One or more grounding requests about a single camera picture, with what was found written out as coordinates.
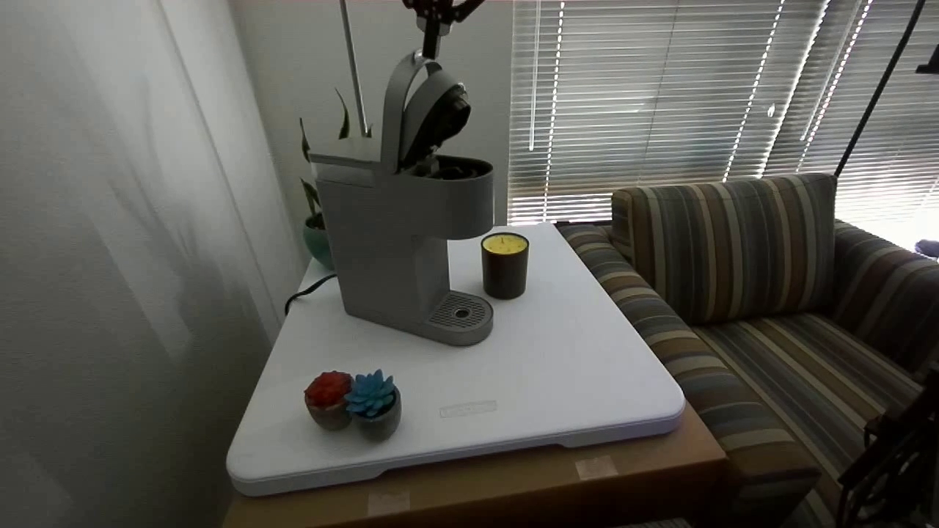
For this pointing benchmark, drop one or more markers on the small black mounted device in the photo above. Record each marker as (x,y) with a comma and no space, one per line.
(927,60)

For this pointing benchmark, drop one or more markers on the thin grey lamp pole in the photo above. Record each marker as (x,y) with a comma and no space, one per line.
(352,67)

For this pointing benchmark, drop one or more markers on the striped sofa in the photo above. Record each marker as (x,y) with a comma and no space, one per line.
(812,369)

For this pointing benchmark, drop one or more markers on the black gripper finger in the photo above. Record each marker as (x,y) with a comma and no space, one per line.
(437,31)
(427,31)

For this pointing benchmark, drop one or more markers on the grey coffee maker body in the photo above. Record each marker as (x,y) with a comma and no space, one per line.
(392,243)

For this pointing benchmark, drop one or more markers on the brown wooden table base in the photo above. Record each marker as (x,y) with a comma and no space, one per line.
(546,484)

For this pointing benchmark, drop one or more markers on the black tripod stand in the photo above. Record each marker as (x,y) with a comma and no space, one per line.
(895,457)

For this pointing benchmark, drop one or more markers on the thin black slanted pole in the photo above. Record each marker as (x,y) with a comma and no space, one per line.
(876,92)

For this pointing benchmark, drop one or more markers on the yellow candle in dark jar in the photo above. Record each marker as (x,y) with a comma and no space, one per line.
(506,265)

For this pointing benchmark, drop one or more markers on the striped sofa back cushion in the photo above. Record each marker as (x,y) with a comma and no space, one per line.
(734,243)

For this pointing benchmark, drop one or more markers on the snake plant in teal pot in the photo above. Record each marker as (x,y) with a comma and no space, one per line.
(314,236)

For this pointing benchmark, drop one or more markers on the grey coffee maker lid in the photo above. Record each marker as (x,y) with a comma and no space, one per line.
(414,102)

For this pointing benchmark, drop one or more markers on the white window blinds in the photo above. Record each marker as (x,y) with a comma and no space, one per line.
(663,89)

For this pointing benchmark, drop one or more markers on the white table board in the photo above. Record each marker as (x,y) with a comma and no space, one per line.
(546,369)

